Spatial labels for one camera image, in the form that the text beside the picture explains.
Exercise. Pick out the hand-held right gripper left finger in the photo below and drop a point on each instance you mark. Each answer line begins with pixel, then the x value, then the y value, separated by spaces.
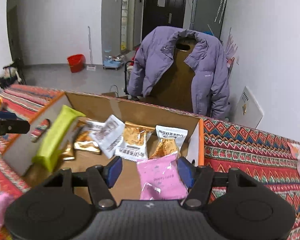
pixel 115 170

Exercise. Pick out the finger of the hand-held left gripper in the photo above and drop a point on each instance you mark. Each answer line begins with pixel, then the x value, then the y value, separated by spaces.
pixel 0 115
pixel 18 127

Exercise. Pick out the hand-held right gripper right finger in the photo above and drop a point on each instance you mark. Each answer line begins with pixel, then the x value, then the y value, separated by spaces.
pixel 183 170

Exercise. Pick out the pink snack packet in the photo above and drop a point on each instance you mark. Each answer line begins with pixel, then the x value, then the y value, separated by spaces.
pixel 0 211
pixel 157 177

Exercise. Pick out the pile of mixed snack packets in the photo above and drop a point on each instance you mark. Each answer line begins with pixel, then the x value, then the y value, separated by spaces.
pixel 133 140

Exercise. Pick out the long green snack bar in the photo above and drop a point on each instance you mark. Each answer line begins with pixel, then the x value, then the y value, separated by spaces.
pixel 55 140

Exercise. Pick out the red printed cardboard box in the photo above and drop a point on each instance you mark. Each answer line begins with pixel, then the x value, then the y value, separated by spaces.
pixel 130 110

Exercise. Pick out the red plastic bucket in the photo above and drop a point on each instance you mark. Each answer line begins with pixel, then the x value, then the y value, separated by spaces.
pixel 75 63

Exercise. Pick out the white panel board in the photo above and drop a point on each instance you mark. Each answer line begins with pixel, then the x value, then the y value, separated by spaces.
pixel 248 107

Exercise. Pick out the brown wooden chair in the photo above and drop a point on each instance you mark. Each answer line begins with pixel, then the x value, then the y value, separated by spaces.
pixel 177 80

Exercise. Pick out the black trolley cart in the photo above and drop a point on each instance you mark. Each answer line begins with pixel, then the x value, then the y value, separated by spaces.
pixel 127 80

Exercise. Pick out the blue pet feeding station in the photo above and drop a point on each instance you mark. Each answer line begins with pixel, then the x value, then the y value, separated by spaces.
pixel 112 61

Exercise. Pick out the purple puffer jacket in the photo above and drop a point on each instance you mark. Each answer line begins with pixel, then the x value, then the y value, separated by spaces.
pixel 152 62

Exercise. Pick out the pale pink wrapper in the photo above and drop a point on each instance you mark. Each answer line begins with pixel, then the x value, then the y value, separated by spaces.
pixel 296 150

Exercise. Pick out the red shopping bag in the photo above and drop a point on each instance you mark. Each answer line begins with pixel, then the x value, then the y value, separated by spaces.
pixel 136 56

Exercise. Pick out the black entrance door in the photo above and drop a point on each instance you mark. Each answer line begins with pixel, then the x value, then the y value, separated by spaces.
pixel 151 22

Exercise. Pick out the glass sliding door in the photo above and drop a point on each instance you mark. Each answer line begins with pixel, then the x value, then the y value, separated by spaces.
pixel 125 17

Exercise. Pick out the grey refrigerator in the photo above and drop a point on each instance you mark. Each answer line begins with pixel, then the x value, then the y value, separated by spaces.
pixel 205 13

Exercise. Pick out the white folded umbrella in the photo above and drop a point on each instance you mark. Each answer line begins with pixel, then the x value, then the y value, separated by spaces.
pixel 221 5

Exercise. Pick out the white paper notice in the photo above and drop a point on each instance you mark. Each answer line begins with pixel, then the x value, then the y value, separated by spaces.
pixel 161 1

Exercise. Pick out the pink wall decoration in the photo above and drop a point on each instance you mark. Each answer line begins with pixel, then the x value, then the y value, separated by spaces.
pixel 232 50

